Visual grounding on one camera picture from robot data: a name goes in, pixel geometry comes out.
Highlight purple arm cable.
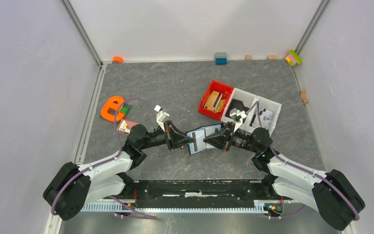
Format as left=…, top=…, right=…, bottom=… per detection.
left=50, top=98, right=157, bottom=216
left=245, top=100, right=361, bottom=221

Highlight stack of gold credit cards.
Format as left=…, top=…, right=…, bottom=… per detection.
left=204, top=91, right=226, bottom=113

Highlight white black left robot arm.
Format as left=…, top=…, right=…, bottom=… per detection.
left=43, top=120, right=195, bottom=221

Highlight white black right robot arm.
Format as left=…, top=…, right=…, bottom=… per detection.
left=204, top=123, right=365, bottom=231

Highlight blue grey lego block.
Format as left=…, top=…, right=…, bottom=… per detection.
left=214, top=52, right=228, bottom=65

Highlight green pink lego stack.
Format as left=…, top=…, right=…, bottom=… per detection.
left=285, top=50, right=302, bottom=67

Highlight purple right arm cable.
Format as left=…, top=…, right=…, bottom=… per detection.
left=245, top=100, right=361, bottom=221

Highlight white cards in bin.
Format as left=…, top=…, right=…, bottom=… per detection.
left=253, top=109, right=274, bottom=130

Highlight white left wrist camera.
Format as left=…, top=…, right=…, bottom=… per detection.
left=154, top=105, right=169, bottom=131

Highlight white plastic bin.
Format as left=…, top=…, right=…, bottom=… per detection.
left=221, top=88, right=258, bottom=123
left=244, top=96, right=281, bottom=136

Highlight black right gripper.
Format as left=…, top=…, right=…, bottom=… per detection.
left=203, top=121, right=259, bottom=154

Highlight orange letter toy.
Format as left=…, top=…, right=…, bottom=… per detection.
left=100, top=96, right=124, bottom=122

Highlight red plastic bin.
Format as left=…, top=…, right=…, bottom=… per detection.
left=198, top=80, right=234, bottom=120

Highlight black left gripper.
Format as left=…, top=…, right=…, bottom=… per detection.
left=139, top=120, right=194, bottom=151

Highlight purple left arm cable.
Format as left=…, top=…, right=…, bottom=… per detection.
left=50, top=98, right=157, bottom=216

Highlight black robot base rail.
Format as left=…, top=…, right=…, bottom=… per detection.
left=116, top=179, right=281, bottom=209

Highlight curved wooden arch block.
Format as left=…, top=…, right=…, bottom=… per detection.
left=300, top=90, right=309, bottom=105

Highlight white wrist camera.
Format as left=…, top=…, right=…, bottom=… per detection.
left=154, top=105, right=169, bottom=131
left=229, top=108, right=247, bottom=133

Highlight pink wooden block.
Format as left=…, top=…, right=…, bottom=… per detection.
left=116, top=119, right=138, bottom=134

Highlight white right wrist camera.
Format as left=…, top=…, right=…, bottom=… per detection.
left=229, top=108, right=247, bottom=133

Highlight green lego brick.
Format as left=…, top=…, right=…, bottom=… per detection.
left=119, top=104, right=132, bottom=116

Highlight orange round toy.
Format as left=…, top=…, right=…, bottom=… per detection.
left=112, top=56, right=124, bottom=63

